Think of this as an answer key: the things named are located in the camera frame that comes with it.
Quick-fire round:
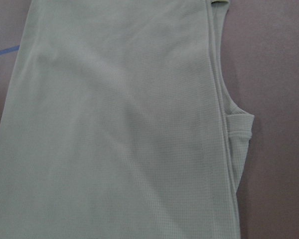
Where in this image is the olive green long-sleeve shirt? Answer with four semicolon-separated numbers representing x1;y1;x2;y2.
0;0;254;239

